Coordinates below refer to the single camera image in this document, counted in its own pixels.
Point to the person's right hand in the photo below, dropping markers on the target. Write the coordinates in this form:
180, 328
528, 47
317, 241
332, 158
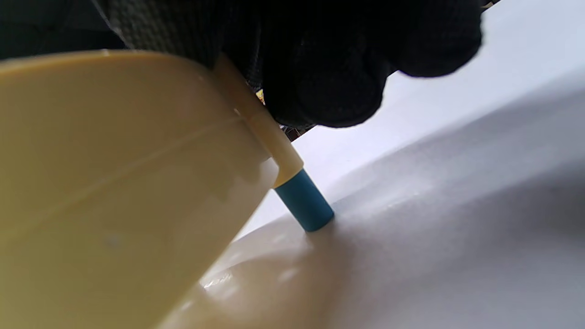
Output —
320, 59

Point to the yellow round tap bench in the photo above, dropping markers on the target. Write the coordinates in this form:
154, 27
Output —
114, 183

